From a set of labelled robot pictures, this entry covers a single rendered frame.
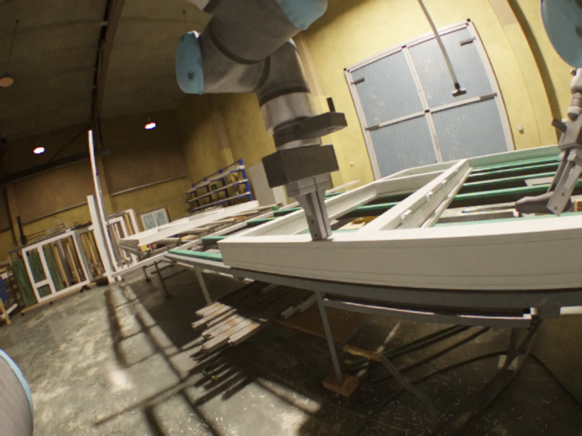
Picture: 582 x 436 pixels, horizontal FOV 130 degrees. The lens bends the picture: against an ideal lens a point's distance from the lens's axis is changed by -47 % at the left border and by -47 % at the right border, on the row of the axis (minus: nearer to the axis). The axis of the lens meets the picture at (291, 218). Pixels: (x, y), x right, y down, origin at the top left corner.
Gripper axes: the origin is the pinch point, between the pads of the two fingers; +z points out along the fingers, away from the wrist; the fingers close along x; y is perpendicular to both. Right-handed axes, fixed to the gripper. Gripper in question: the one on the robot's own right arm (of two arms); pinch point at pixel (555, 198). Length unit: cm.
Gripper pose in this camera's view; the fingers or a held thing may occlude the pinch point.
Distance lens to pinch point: 48.1
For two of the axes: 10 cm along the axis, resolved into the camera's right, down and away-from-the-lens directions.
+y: -6.5, -5.3, 5.4
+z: -2.5, 8.3, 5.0
